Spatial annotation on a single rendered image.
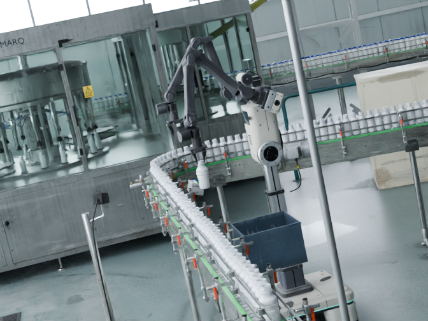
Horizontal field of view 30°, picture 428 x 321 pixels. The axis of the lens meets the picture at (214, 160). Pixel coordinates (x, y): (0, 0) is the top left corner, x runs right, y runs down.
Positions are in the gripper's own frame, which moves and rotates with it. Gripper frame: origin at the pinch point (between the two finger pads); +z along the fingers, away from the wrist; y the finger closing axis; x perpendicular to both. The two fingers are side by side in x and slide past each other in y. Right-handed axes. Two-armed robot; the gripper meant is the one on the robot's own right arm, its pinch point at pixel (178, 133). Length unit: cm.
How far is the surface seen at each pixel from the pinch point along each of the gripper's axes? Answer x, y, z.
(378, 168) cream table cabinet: -270, -233, 119
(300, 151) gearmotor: -65, -96, 42
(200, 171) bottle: 63, 0, 16
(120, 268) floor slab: -225, 50, 141
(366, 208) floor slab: -214, -193, 141
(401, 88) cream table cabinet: -259, -269, 41
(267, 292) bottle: 260, 16, 24
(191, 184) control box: 30.6, 2.4, 28.4
